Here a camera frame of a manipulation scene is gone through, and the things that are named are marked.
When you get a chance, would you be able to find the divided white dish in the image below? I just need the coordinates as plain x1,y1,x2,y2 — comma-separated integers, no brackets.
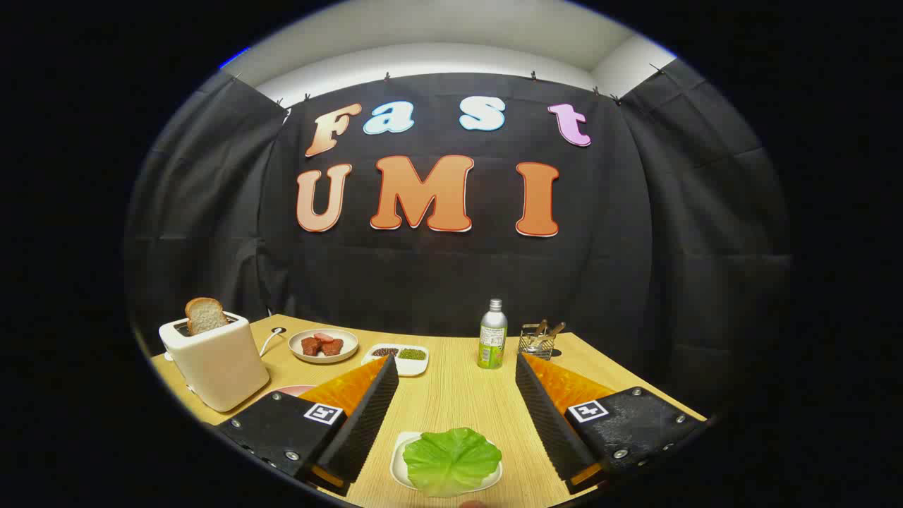
361,344,430,377

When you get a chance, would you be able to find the white toaster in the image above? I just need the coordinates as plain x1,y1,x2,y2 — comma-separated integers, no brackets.
159,312,271,413

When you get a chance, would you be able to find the green lettuce leaf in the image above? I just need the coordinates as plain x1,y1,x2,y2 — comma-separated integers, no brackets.
402,427,503,498

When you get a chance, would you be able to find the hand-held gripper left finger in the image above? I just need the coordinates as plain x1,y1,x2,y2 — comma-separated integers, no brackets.
215,355,399,495

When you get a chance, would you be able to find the black backdrop cloth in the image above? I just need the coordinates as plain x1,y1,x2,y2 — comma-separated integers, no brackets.
126,60,794,417

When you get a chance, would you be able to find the wire cutlery holder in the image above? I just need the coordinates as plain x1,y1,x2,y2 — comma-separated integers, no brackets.
518,324,557,361

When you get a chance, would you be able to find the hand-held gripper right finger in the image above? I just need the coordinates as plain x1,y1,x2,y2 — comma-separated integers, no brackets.
515,353,708,495

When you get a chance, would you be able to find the square white plate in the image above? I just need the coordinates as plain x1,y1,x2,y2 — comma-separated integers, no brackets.
390,431,504,493

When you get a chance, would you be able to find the green and silver bottle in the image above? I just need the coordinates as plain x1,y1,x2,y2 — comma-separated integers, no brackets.
478,298,509,370

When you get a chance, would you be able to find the toasted bread slice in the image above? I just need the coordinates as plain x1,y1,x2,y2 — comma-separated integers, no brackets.
185,297,229,336

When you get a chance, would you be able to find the round white plate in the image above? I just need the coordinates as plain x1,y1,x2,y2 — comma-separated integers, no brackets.
288,328,359,365

